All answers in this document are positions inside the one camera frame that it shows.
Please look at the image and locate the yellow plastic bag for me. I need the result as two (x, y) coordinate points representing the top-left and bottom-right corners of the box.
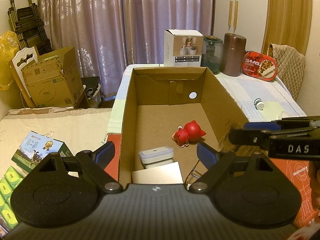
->
(0, 30), (20, 90)

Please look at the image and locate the black bin with shoes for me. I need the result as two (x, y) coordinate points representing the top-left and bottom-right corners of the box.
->
(74, 76), (101, 108)

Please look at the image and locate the large open cardboard box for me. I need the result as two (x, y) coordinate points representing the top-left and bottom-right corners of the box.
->
(118, 67), (247, 185)

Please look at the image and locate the beige bed sheet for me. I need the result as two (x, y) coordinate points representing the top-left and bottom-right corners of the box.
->
(1, 108), (111, 177)

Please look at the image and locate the wooden door frame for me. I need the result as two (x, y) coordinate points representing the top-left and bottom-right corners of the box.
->
(261, 0), (312, 55)

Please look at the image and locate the beige quilted chair cushion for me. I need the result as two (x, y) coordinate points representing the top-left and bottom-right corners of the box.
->
(267, 43), (306, 100)

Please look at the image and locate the brown shipping cardboard box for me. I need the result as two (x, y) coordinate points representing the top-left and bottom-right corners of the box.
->
(22, 47), (84, 108)

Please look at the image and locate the milk carton box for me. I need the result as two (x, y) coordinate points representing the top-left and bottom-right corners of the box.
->
(12, 131), (73, 173)

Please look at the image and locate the small green white salve jar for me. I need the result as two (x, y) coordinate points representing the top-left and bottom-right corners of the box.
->
(254, 98), (265, 111)

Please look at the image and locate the green drink pack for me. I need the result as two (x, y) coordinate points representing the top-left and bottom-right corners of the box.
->
(0, 166), (24, 230)

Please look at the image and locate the white carved chair back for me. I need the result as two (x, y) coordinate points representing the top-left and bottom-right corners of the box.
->
(8, 45), (40, 108)

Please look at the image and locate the red instant rice meal box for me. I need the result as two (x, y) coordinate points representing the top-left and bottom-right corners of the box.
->
(241, 51), (278, 81)

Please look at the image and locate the white product box with photo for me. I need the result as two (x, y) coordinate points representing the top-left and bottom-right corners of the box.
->
(163, 29), (204, 67)

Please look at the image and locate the red pig figurine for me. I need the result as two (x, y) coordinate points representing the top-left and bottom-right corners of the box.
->
(172, 120), (206, 147)

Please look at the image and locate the person's right hand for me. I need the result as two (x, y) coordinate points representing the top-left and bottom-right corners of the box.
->
(308, 161), (320, 210)

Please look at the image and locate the purple curtain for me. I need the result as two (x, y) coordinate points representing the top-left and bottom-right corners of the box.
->
(38, 0), (215, 98)

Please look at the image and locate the white UK power plug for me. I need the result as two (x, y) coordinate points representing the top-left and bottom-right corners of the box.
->
(139, 146), (174, 168)

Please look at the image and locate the beige square card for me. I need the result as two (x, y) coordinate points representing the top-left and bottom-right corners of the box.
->
(131, 161), (183, 184)

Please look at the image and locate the green glass jar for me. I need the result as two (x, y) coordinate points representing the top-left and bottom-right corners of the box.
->
(201, 35), (223, 74)

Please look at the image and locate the brown metal canister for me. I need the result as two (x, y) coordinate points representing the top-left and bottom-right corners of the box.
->
(219, 33), (246, 77)

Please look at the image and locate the black folding ladder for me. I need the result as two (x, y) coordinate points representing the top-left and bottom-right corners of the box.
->
(8, 0), (53, 55)

